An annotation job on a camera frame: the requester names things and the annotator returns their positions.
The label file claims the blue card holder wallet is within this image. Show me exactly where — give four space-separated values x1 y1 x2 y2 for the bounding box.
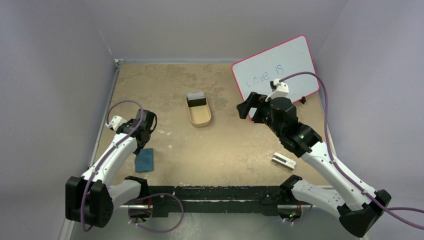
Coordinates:
134 148 154 173

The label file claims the tan oval tray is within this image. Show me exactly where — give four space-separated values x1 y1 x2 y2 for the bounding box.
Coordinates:
186 97 212 128

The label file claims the credit cards stack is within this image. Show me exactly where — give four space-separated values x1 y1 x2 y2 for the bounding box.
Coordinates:
186 91 206 101

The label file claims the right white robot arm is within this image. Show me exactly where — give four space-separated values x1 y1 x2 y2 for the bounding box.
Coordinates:
236 92 392 238

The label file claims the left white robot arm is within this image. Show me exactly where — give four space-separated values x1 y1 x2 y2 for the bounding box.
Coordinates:
65 110 157 228

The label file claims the pink framed whiteboard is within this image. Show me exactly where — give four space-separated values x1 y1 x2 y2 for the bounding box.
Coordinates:
231 35 315 101

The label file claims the white black eraser block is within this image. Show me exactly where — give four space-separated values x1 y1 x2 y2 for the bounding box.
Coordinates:
271 152 297 171

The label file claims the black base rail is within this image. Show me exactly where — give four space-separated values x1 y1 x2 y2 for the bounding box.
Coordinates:
126 185 310 219

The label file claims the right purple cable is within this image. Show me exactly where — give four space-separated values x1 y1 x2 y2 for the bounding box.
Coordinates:
279 71 424 221

